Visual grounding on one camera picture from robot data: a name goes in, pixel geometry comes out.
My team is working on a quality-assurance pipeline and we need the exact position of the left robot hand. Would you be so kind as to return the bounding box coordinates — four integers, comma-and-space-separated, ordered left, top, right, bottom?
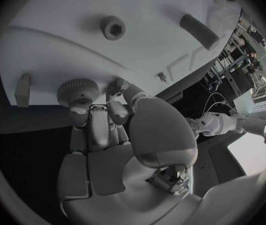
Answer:
185, 117, 200, 138

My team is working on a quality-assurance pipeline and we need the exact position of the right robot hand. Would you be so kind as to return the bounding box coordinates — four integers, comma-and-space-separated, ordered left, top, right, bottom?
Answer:
56, 78, 199, 225

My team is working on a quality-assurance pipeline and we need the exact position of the grey gear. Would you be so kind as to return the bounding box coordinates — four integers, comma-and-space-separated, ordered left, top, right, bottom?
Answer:
56, 78, 100, 108

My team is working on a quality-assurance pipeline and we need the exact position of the white task board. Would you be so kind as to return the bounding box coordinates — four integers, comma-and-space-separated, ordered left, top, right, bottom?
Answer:
0, 0, 244, 108

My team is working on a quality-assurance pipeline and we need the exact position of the small grey peg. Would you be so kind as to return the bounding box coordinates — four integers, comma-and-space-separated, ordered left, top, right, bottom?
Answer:
157, 72, 169, 83

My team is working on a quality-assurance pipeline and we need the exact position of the metal equipment rack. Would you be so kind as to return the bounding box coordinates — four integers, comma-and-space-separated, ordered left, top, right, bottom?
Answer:
211, 20, 266, 83

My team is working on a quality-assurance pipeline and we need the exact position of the grey long cylinder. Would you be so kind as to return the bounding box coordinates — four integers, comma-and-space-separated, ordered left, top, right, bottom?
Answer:
179, 13, 220, 51

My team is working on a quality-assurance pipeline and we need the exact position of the grey upright block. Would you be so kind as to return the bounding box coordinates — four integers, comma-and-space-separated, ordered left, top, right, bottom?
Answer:
15, 73, 32, 109

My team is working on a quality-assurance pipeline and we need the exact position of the grey round plug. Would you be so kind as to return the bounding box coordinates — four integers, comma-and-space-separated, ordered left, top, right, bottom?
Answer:
99, 15, 127, 41

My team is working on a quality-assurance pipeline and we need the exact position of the white cable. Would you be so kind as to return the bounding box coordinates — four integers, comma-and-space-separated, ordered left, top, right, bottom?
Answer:
208, 102, 235, 116
204, 92, 234, 117

